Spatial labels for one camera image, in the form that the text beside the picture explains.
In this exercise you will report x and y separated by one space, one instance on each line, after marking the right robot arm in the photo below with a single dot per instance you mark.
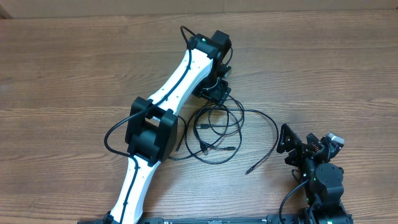
321 180

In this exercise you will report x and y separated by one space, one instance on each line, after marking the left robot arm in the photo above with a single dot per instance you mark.
152 123

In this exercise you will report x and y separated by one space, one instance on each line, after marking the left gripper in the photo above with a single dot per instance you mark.
220 93

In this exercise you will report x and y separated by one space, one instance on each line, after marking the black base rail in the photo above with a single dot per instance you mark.
270 219

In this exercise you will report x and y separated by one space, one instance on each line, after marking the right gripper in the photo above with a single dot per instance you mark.
301 151

